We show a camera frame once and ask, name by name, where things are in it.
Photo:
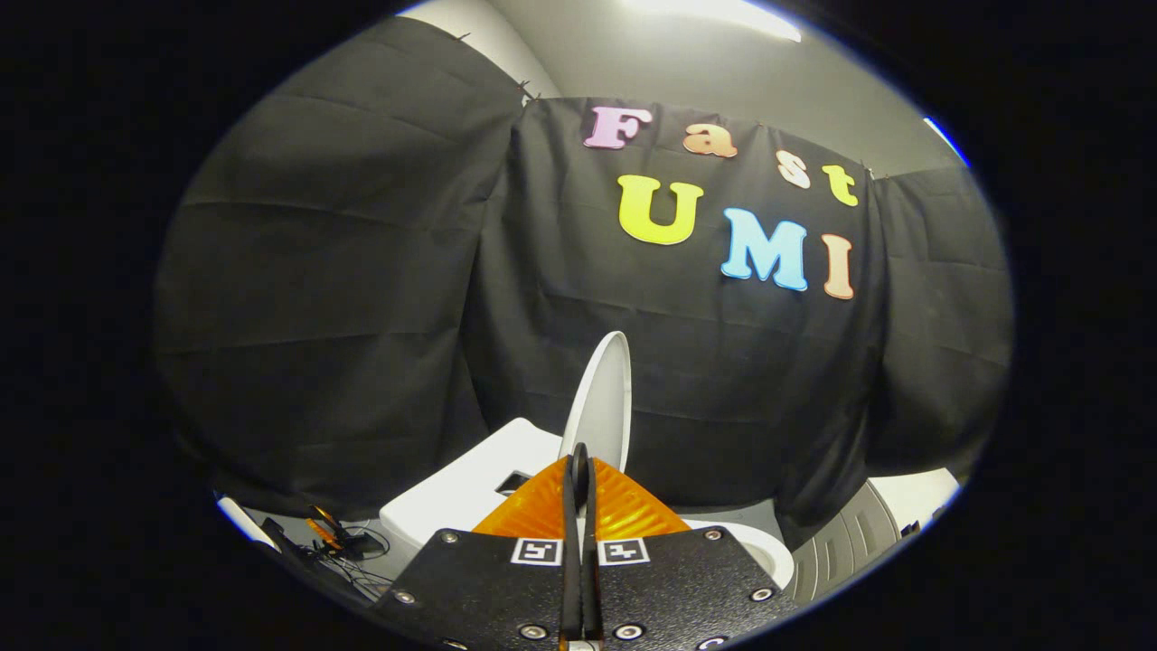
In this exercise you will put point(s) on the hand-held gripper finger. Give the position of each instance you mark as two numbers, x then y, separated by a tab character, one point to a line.
571	561
590	561

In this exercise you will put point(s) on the orange black tool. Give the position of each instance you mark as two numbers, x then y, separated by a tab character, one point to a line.
324	532

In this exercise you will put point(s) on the grey panelled door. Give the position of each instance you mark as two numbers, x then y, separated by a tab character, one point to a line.
841	542

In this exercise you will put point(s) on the black backdrop cloth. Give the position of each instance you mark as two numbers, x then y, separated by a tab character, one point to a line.
362	316

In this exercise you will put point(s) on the large ceiling light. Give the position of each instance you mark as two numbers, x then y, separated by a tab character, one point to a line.
723	14

